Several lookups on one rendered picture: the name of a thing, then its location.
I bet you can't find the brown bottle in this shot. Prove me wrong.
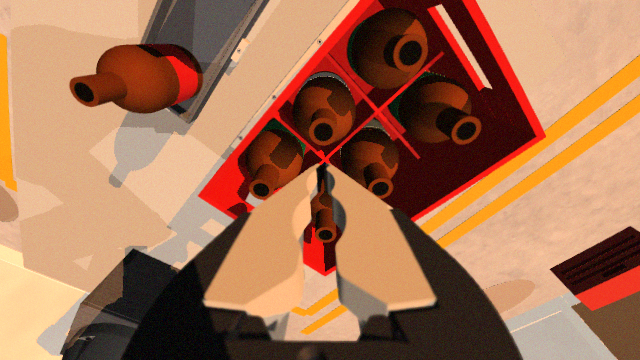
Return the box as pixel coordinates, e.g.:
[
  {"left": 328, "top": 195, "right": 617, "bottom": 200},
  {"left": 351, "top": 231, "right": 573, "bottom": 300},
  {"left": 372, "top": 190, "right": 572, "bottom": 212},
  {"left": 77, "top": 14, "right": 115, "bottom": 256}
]
[
  {"left": 69, "top": 44, "right": 203, "bottom": 114},
  {"left": 387, "top": 71, "right": 481, "bottom": 144},
  {"left": 340, "top": 117, "right": 399, "bottom": 199},
  {"left": 310, "top": 175, "right": 336, "bottom": 243},
  {"left": 245, "top": 118, "right": 306, "bottom": 200},
  {"left": 292, "top": 71, "right": 356, "bottom": 146},
  {"left": 347, "top": 7, "right": 428, "bottom": 89}
]

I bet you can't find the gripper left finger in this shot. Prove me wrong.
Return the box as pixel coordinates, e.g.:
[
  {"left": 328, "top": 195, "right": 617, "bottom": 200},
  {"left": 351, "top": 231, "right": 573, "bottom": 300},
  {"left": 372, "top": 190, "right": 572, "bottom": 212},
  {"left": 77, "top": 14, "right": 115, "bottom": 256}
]
[{"left": 121, "top": 163, "right": 323, "bottom": 360}]

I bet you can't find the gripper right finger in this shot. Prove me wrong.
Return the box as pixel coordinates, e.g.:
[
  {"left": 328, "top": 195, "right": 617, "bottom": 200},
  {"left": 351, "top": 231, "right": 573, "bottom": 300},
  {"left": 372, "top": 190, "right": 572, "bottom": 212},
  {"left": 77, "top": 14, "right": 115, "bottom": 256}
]
[{"left": 323, "top": 163, "right": 523, "bottom": 360}]

